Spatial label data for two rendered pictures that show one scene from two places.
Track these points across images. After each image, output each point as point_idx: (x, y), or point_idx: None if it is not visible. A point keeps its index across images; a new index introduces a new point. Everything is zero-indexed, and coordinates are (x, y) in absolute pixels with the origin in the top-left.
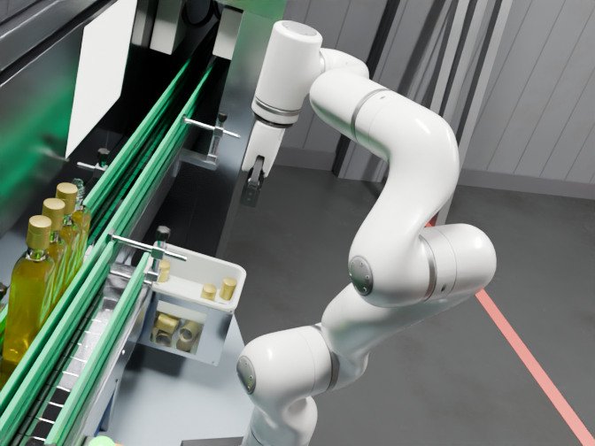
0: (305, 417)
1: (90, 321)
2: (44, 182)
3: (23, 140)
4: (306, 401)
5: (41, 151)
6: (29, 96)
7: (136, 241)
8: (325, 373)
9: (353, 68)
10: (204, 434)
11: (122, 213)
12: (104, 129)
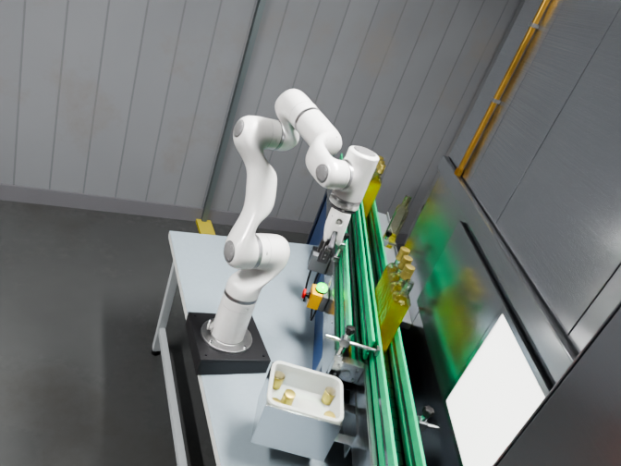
0: (239, 270)
1: (355, 328)
2: (437, 368)
3: (452, 294)
4: (238, 275)
5: (448, 334)
6: (466, 273)
7: (357, 450)
8: None
9: (327, 131)
10: (250, 387)
11: (381, 375)
12: None
